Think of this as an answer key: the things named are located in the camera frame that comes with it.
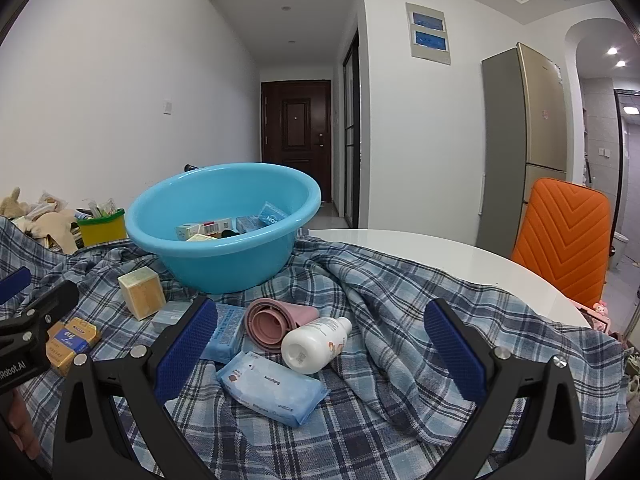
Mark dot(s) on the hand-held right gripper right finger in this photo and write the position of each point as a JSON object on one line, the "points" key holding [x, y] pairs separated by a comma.
{"points": [[455, 352]]}

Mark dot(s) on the beige plush toy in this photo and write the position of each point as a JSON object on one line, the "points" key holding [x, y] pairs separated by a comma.
{"points": [[15, 205]]}

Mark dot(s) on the grey-blue cigarette box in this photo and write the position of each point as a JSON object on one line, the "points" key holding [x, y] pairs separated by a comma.
{"points": [[167, 316]]}

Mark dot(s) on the dark brown door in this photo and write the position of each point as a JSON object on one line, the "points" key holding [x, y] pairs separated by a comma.
{"points": [[297, 140]]}

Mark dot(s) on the light blue barcode packet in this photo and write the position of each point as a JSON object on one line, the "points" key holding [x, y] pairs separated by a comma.
{"points": [[225, 335]]}

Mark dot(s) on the blue plaid cloth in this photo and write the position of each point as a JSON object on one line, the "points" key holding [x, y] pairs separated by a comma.
{"points": [[350, 440]]}

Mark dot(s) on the white plastic bottle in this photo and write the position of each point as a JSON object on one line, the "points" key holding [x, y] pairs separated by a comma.
{"points": [[312, 345]]}

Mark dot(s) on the cream and orange box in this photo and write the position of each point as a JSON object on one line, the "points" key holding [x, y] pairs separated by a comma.
{"points": [[142, 292]]}

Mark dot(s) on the wall panel with blue windows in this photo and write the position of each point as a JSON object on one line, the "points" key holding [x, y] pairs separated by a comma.
{"points": [[428, 35]]}

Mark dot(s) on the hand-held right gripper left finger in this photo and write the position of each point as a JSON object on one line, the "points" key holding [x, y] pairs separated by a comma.
{"points": [[186, 355]]}

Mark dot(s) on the small blue box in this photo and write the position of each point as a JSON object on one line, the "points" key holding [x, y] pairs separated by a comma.
{"points": [[249, 224]]}

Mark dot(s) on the person's left hand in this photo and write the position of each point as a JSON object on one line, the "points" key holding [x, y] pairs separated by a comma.
{"points": [[17, 425]]}

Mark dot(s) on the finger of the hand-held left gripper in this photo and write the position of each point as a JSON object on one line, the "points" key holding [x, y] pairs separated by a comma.
{"points": [[45, 305], [15, 282]]}

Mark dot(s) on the black framed sliding door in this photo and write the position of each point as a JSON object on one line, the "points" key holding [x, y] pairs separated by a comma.
{"points": [[352, 135]]}

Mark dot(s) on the gold refrigerator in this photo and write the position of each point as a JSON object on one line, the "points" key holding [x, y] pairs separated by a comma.
{"points": [[520, 150]]}

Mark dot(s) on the yellow bin with green rim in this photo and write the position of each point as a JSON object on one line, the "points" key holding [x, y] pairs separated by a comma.
{"points": [[102, 230]]}

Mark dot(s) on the blue plastic basin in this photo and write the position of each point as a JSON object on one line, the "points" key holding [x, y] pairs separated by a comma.
{"points": [[225, 265]]}

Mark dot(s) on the gold and blue cigarette pack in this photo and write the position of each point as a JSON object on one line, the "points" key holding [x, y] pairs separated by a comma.
{"points": [[67, 342]]}

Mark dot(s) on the blue lettered packet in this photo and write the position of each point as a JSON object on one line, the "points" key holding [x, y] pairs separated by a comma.
{"points": [[274, 214]]}

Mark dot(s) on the blue wet wipes pack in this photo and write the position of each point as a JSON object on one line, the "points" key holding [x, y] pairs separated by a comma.
{"points": [[272, 387]]}

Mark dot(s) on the pink collapsible cup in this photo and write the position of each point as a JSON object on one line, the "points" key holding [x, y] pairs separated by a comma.
{"points": [[272, 327]]}

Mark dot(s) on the orange quilted chair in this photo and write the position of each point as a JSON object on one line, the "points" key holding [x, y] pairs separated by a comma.
{"points": [[562, 240]]}

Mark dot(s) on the pink toy figure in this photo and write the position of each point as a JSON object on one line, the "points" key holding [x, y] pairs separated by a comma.
{"points": [[600, 306]]}

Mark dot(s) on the white and red box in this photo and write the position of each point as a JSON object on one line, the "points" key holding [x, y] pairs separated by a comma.
{"points": [[218, 226]]}

